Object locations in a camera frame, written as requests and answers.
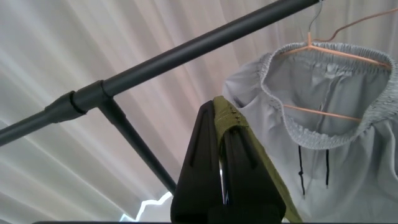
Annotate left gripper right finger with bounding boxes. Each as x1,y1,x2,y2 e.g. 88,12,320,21
220,126,287,222

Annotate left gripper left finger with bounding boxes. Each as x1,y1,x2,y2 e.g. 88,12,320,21
170,100,225,222

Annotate green garment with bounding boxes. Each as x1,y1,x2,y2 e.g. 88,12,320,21
212,95,304,223

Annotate pale grey shorts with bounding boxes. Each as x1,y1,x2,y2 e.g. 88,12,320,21
221,41,398,223

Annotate black clothes rack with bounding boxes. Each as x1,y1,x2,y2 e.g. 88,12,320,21
0,0,322,195

